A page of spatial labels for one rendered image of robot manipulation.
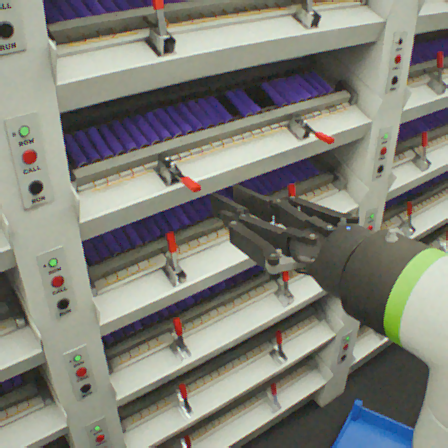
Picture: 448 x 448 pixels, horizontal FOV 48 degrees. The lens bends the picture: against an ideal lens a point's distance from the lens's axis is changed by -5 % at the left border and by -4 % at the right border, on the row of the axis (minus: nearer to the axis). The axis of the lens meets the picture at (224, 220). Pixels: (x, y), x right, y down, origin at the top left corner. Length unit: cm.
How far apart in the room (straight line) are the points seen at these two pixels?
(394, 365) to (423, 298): 136
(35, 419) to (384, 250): 71
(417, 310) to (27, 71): 48
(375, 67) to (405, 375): 106
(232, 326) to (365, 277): 65
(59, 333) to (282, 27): 58
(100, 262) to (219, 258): 21
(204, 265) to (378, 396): 91
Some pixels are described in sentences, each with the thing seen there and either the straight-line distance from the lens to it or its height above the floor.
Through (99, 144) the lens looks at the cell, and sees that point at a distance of 80.
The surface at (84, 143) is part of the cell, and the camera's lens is 80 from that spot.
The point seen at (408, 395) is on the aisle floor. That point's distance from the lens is 172.
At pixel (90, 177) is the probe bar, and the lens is 76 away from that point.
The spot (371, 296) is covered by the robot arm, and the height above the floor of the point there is 100.
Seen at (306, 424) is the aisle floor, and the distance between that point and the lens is 159.
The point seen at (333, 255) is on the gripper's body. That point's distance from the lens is 50.
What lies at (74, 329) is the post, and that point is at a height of 73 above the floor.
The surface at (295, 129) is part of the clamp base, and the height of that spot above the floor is 93.
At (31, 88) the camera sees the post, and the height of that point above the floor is 111.
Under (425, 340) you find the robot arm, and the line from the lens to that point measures 44.
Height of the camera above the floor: 130
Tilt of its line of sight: 34 degrees down
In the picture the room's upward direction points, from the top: straight up
